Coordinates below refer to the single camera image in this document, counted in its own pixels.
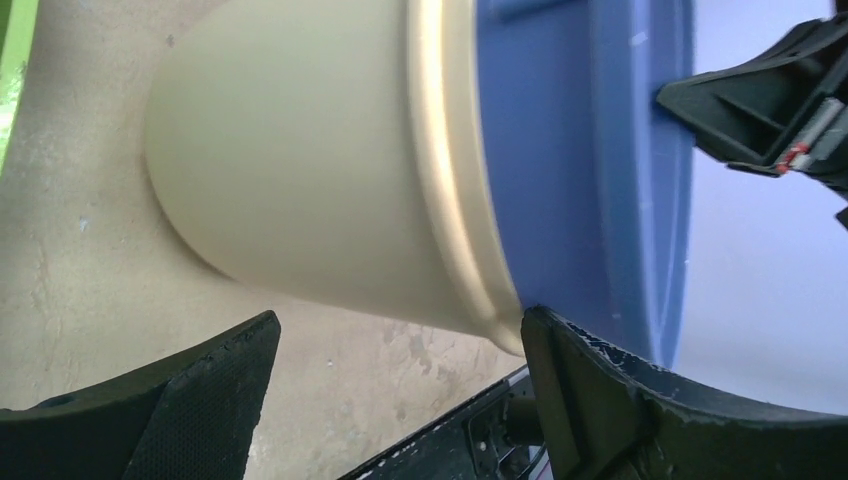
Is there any blue round bucket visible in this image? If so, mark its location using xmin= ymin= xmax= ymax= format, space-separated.
xmin=475 ymin=0 xmax=694 ymax=367

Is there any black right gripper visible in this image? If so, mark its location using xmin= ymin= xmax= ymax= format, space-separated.
xmin=656 ymin=1 xmax=847 ymax=199

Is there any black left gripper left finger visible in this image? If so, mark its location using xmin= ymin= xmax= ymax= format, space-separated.
xmin=1 ymin=311 xmax=281 ymax=479

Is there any cream printed bucket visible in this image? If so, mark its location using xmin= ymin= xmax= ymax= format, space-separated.
xmin=144 ymin=1 xmax=524 ymax=356

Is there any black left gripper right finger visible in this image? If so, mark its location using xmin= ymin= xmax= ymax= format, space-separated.
xmin=521 ymin=307 xmax=847 ymax=479

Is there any lime green tray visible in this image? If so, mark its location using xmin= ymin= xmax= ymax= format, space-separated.
xmin=1 ymin=0 xmax=39 ymax=167

